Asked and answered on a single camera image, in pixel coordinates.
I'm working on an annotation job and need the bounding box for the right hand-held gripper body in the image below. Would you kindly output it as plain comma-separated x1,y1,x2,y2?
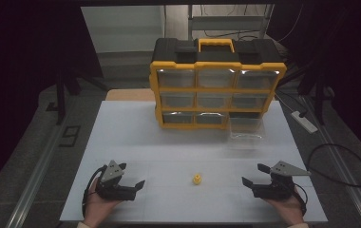
250,160,312,201

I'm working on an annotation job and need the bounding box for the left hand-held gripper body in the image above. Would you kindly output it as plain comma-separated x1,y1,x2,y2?
94,160,138,201

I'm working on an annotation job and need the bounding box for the clear plastic drawer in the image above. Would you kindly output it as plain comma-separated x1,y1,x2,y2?
227,116,265,150

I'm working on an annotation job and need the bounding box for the person's left hand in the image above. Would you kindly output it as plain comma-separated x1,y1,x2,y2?
83,177,124,228

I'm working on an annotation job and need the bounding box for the person's right hand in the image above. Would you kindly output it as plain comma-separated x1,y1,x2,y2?
263,186,306,227

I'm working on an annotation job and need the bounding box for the white power strip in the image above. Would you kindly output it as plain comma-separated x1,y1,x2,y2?
290,110,319,134

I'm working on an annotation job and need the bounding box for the wooden board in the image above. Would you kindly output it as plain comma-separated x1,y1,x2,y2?
104,87,158,103

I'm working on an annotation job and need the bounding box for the black metal stand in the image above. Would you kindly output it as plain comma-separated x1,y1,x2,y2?
277,61,336,126
45,67,108,126

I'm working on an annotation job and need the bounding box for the yellow black drawer organizer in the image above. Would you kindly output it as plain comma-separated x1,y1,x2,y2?
148,37,288,131

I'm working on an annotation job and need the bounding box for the grey metal shelf rack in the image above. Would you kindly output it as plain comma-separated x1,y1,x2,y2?
187,4,276,41

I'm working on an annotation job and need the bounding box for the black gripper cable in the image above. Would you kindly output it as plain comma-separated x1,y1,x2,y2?
81,165,108,219
293,182,309,217

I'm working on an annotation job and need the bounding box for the metal floor rail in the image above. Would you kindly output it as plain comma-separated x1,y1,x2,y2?
300,96,361,228
5,123,66,228

